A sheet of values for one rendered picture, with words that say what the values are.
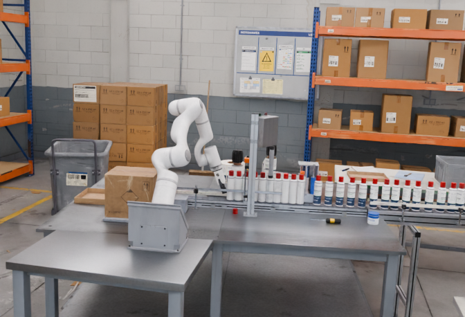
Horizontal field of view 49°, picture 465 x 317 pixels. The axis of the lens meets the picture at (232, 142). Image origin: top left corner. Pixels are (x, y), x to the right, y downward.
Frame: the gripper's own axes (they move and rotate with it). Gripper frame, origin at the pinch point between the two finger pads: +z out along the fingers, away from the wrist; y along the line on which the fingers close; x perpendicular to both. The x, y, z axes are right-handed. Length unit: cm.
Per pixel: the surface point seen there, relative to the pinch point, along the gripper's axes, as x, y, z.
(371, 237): -83, -45, 42
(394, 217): -104, -5, 49
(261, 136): -36, -17, -31
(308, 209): -51, -5, 28
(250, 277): 5, 24, 75
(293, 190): -45.6, -2.7, 13.0
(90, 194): 94, 9, -23
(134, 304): 75, -30, 50
